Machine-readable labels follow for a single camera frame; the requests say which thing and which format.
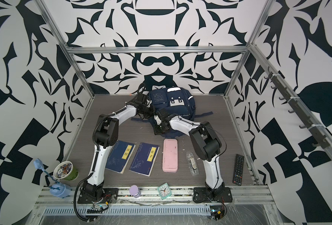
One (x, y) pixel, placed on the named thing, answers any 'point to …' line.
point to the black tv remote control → (238, 169)
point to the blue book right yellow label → (144, 158)
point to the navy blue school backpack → (171, 102)
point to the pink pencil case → (170, 155)
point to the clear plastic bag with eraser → (192, 163)
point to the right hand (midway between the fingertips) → (153, 130)
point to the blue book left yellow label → (120, 154)
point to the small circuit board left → (96, 209)
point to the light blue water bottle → (57, 189)
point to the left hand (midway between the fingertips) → (158, 111)
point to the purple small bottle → (134, 190)
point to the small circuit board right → (216, 212)
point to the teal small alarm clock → (164, 191)
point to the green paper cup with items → (66, 170)
